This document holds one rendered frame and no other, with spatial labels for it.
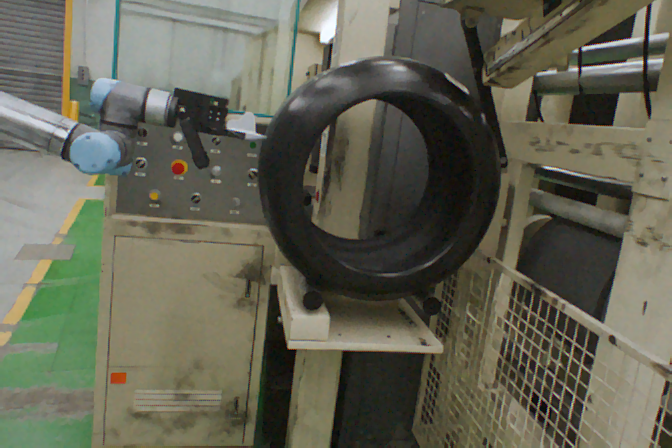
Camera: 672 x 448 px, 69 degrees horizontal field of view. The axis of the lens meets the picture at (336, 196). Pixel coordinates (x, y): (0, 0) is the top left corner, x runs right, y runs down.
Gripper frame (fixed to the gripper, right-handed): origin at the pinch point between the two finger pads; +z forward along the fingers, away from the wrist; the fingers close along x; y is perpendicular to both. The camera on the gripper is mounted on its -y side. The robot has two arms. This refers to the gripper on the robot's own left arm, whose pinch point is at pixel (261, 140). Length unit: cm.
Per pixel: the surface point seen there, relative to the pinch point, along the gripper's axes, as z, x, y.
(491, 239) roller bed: 73, 20, -16
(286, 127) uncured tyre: 4.2, -9.2, 4.2
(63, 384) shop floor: -58, 104, -130
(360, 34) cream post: 22.0, 26.5, 32.6
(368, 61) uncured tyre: 18.2, -7.9, 21.3
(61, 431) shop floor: -49, 72, -129
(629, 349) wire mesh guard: 63, -47, -18
